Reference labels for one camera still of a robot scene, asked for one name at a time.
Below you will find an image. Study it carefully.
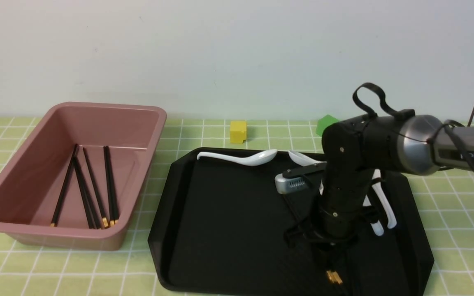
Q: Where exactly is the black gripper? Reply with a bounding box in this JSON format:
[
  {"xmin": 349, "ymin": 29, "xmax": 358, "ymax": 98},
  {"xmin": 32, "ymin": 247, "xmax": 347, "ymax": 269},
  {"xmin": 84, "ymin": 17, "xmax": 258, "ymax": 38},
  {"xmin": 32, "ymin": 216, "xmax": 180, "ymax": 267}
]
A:
[{"xmin": 311, "ymin": 159, "xmax": 374, "ymax": 244}]

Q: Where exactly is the black chopstick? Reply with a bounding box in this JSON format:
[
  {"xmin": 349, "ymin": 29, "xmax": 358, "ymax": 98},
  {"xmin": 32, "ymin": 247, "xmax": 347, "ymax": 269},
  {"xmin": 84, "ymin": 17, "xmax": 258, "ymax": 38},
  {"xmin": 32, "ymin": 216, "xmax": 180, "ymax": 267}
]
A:
[
  {"xmin": 50, "ymin": 143, "xmax": 79, "ymax": 227},
  {"xmin": 104, "ymin": 146, "xmax": 118, "ymax": 226},
  {"xmin": 326, "ymin": 270, "xmax": 340, "ymax": 296},
  {"xmin": 334, "ymin": 271, "xmax": 349, "ymax": 296},
  {"xmin": 83, "ymin": 147, "xmax": 109, "ymax": 229},
  {"xmin": 103, "ymin": 146, "xmax": 116, "ymax": 227},
  {"xmin": 72, "ymin": 157, "xmax": 98, "ymax": 229}
]

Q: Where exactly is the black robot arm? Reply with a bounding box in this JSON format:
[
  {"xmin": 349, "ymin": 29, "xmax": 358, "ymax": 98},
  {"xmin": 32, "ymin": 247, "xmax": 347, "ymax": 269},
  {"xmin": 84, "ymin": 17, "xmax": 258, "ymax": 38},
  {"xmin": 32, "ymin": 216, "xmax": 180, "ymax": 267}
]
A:
[{"xmin": 307, "ymin": 116, "xmax": 474, "ymax": 248}]

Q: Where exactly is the white spoon large bowl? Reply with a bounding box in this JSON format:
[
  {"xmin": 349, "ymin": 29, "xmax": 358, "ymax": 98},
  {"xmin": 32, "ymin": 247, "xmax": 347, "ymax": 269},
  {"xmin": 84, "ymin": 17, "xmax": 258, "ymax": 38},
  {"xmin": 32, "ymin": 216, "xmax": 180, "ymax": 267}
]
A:
[{"xmin": 362, "ymin": 196, "xmax": 384, "ymax": 236}]

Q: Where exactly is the white spoon centre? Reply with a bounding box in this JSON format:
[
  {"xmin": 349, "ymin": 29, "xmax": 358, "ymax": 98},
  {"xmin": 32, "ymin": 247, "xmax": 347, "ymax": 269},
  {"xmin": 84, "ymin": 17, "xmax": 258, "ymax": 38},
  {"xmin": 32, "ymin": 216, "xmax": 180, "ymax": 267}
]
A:
[{"xmin": 288, "ymin": 150, "xmax": 325, "ymax": 167}]

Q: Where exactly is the white spoon far right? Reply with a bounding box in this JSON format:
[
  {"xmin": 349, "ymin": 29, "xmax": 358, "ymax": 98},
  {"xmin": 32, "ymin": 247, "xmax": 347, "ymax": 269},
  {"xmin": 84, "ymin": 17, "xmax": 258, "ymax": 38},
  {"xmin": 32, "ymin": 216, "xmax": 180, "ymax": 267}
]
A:
[{"xmin": 371, "ymin": 169, "xmax": 397, "ymax": 229}]

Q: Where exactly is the green wooden block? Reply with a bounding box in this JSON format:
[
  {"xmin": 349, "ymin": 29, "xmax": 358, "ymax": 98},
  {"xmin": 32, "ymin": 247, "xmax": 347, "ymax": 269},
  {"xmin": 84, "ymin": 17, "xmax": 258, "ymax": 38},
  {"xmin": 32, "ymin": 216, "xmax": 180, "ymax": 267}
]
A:
[{"xmin": 315, "ymin": 114, "xmax": 339, "ymax": 137}]

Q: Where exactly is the white spoon far left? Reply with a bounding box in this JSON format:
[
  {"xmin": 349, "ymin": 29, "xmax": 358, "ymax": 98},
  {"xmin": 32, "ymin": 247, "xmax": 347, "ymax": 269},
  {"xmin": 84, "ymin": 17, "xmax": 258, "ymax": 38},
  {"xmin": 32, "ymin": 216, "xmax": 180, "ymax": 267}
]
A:
[{"xmin": 196, "ymin": 149, "xmax": 278, "ymax": 167}]

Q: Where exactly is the yellow wooden block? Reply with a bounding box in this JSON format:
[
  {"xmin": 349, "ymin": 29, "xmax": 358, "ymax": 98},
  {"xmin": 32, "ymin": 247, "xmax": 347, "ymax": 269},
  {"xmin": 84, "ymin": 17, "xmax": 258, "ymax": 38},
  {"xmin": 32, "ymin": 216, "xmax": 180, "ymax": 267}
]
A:
[{"xmin": 230, "ymin": 120, "xmax": 248, "ymax": 144}]

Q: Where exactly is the black plastic tray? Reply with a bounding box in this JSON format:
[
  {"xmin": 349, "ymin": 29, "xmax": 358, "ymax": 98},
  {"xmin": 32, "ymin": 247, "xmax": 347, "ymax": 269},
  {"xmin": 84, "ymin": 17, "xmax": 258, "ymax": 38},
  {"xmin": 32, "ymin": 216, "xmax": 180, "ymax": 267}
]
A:
[{"xmin": 148, "ymin": 148, "xmax": 434, "ymax": 296}]

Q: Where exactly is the pink plastic bin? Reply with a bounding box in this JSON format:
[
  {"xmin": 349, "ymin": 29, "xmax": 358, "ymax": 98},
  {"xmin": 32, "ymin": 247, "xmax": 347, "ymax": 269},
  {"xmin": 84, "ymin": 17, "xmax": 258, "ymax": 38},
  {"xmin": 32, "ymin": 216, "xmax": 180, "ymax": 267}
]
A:
[{"xmin": 0, "ymin": 102, "xmax": 166, "ymax": 251}]

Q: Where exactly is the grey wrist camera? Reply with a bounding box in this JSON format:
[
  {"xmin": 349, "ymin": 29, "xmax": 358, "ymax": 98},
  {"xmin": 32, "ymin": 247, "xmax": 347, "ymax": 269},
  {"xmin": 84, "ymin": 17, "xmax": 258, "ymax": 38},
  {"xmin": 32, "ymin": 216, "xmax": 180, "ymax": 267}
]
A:
[{"xmin": 274, "ymin": 162, "xmax": 327, "ymax": 194}]

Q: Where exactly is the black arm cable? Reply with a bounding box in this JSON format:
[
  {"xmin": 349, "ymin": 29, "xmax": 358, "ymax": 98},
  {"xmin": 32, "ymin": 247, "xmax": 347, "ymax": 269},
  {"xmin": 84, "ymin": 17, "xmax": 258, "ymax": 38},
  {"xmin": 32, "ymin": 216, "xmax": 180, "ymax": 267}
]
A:
[{"xmin": 352, "ymin": 82, "xmax": 474, "ymax": 208}]

